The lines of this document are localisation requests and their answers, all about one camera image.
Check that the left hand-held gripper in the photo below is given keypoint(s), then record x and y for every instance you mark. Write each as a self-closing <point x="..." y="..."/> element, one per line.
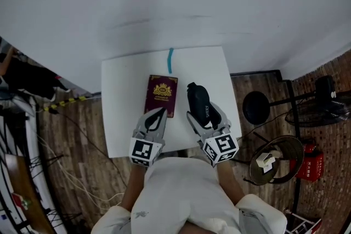
<point x="141" y="149"/>

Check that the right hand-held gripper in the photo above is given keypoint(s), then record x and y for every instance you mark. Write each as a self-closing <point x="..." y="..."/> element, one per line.
<point x="222" y="145"/>

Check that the black glasses case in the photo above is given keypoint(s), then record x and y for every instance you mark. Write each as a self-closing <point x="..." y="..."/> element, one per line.
<point x="201" y="102"/>

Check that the person's right forearm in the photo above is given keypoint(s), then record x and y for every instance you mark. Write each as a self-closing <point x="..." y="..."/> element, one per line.
<point x="229" y="183"/>

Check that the person's left forearm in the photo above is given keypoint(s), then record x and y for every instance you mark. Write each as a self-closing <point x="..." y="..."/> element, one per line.
<point x="133" y="189"/>

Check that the dark red book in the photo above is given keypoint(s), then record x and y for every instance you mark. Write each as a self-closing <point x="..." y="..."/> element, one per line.
<point x="161" y="93"/>

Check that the white table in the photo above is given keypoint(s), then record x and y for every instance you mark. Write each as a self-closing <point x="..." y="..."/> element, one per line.
<point x="123" y="107"/>

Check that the black standing fan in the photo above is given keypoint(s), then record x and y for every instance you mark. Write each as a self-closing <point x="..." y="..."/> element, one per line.
<point x="256" y="108"/>

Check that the teal tape strip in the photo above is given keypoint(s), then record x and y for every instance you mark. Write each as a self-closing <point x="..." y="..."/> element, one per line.
<point x="170" y="61"/>

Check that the white box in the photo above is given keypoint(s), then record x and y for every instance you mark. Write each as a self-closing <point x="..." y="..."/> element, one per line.
<point x="264" y="163"/>

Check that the person's white shirt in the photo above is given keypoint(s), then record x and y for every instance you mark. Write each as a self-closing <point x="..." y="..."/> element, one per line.
<point x="186" y="194"/>

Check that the red fire extinguisher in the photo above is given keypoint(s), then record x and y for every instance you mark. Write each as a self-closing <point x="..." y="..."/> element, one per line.
<point x="309" y="148"/>

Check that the red fire extinguisher box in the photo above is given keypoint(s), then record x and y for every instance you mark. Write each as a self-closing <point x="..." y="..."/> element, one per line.
<point x="311" y="167"/>

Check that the white red folding stand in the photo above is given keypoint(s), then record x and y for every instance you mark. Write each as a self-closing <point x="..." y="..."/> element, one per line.
<point x="304" y="224"/>

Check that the black metal railing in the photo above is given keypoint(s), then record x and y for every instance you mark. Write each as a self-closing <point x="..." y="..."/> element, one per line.
<point x="5" y="145"/>

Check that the small red box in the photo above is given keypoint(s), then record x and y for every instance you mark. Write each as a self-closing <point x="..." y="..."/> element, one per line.
<point x="20" y="201"/>

